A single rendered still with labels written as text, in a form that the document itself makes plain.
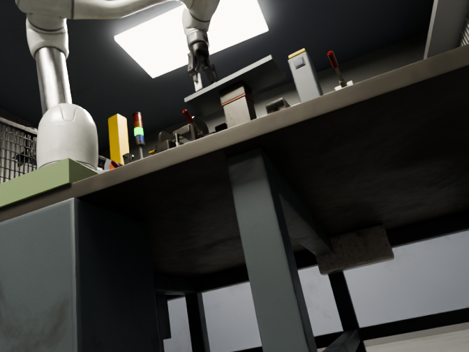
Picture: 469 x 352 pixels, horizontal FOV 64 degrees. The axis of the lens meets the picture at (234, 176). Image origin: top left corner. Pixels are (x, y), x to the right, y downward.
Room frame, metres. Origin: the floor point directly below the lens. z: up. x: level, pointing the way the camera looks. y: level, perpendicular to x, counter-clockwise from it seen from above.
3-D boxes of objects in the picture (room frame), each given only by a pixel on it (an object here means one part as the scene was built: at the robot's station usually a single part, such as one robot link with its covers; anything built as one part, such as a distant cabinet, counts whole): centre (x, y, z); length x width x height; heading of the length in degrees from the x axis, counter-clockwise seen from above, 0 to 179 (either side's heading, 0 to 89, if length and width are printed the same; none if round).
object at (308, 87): (1.08, -0.30, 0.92); 0.08 x 0.08 x 0.44; 66
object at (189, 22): (1.21, 0.03, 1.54); 0.13 x 0.11 x 0.16; 27
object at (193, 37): (1.22, 0.04, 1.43); 0.09 x 0.09 x 0.06
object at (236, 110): (1.19, -0.07, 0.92); 0.10 x 0.08 x 0.45; 66
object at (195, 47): (1.22, 0.04, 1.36); 0.08 x 0.07 x 0.09; 145
